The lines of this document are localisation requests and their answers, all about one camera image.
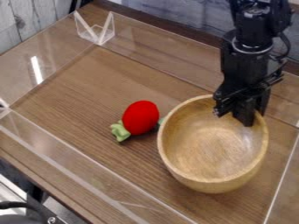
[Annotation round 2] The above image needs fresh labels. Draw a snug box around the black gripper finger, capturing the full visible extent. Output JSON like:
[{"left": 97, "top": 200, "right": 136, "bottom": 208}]
[
  {"left": 232, "top": 100, "right": 256, "bottom": 127},
  {"left": 256, "top": 89, "right": 271, "bottom": 115}
]

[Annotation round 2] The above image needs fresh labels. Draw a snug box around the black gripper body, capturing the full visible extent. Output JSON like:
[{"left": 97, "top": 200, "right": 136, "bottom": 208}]
[{"left": 212, "top": 30, "right": 287, "bottom": 117}]

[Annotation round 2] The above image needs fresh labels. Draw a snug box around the black cable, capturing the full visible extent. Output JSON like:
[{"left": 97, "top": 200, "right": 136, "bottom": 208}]
[{"left": 0, "top": 200, "right": 31, "bottom": 217}]

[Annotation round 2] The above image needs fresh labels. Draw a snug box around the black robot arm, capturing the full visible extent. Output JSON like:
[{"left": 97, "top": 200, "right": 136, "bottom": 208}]
[{"left": 212, "top": 0, "right": 293, "bottom": 127}]

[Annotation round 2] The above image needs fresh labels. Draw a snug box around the red plush strawberry toy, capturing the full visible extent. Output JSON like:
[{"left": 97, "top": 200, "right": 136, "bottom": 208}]
[{"left": 109, "top": 101, "right": 160, "bottom": 142}]

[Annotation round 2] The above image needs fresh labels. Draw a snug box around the light wooden bowl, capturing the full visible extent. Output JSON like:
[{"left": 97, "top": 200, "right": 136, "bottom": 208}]
[{"left": 156, "top": 94, "right": 268, "bottom": 193}]

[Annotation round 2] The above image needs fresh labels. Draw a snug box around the black metal bracket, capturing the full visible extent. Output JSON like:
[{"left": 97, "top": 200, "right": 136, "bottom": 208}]
[{"left": 25, "top": 193, "right": 69, "bottom": 224}]

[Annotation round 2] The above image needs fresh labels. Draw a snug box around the clear acrylic corner bracket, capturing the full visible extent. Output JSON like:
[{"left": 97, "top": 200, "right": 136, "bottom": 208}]
[{"left": 73, "top": 11, "right": 116, "bottom": 46}]

